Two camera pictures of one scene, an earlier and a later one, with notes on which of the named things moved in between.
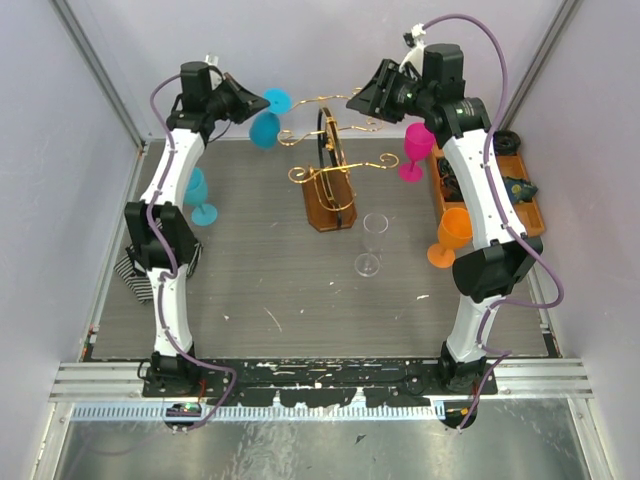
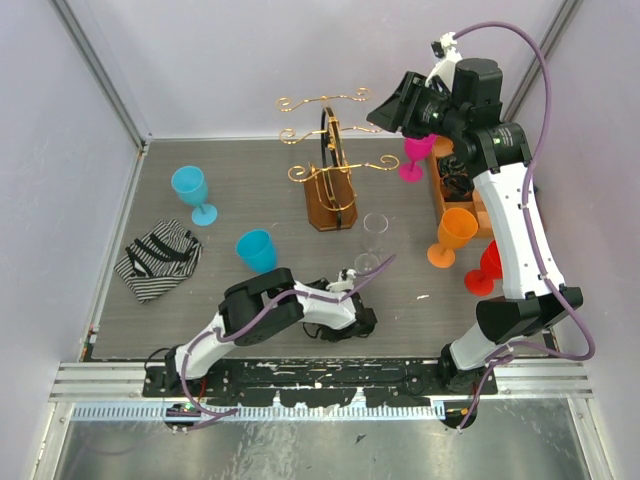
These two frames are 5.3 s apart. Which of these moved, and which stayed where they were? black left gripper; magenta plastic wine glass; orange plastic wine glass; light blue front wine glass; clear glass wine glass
Moved: black left gripper
Stayed: light blue front wine glass; orange plastic wine glass; clear glass wine glass; magenta plastic wine glass
